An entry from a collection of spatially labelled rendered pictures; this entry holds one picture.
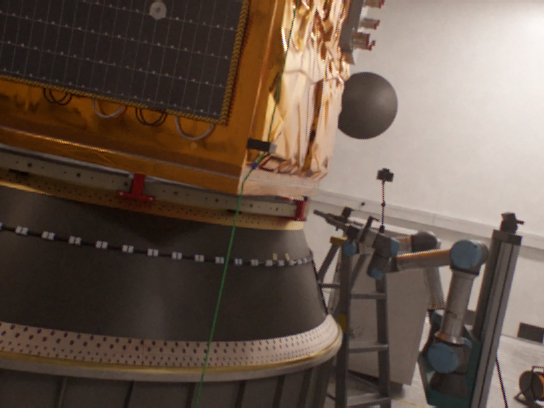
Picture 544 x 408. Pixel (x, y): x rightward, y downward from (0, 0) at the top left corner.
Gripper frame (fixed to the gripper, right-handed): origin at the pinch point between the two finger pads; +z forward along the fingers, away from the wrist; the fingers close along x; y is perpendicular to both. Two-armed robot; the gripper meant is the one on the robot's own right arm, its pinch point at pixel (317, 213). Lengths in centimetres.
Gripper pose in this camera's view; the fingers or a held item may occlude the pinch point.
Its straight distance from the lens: 320.5
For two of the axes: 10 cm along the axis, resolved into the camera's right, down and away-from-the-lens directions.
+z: -8.7, -3.5, -3.5
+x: -3.3, -1.1, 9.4
